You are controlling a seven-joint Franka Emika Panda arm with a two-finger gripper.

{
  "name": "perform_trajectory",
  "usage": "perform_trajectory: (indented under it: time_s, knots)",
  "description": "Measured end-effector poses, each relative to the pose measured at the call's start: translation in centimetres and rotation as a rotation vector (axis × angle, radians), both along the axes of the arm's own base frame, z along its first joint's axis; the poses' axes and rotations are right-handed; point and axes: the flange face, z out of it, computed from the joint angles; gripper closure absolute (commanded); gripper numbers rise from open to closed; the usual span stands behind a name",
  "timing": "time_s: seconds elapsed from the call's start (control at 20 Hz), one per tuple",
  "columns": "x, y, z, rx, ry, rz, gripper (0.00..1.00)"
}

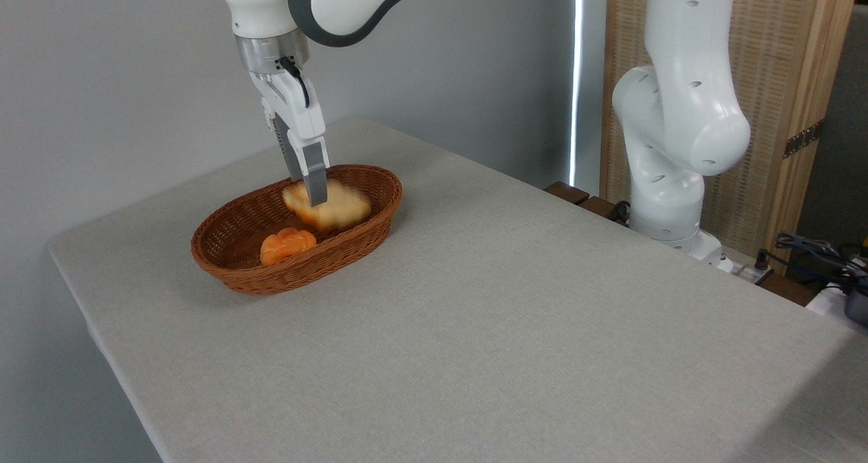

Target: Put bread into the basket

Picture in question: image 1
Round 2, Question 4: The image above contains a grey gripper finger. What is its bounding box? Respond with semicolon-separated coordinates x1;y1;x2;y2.
273;114;307;182
289;136;332;208

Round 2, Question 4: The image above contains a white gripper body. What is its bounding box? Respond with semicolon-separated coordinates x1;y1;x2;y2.
248;66;327;149

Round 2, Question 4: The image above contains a leaf-shaped golden bread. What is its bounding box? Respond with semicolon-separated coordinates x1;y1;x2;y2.
281;178;372;233

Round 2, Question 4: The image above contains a small orange bread bun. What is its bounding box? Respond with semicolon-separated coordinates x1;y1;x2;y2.
260;227;318;267

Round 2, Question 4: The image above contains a brown wicker oval basket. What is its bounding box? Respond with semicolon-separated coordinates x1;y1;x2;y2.
191;164;403;296

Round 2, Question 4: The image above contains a dark brown wooden slat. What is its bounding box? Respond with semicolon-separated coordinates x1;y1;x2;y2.
759;272;821;308
578;196;630;228
544;181;591;206

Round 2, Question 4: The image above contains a grey linen tablecloth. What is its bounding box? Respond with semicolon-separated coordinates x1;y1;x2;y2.
47;117;868;463

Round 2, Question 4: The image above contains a woven wood-framed folding screen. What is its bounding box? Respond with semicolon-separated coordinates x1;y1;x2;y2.
600;0;861;277

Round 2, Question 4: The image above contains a metal screen hinge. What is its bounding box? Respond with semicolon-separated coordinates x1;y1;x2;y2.
783;119;825;159

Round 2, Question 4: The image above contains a grey round container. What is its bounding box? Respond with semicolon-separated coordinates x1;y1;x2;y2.
844;285;868;327

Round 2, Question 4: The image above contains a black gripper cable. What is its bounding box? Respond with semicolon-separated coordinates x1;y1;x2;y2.
277;56;311;109

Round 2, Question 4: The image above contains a black cable bundle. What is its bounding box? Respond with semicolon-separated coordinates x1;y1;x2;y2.
755;231;868;294

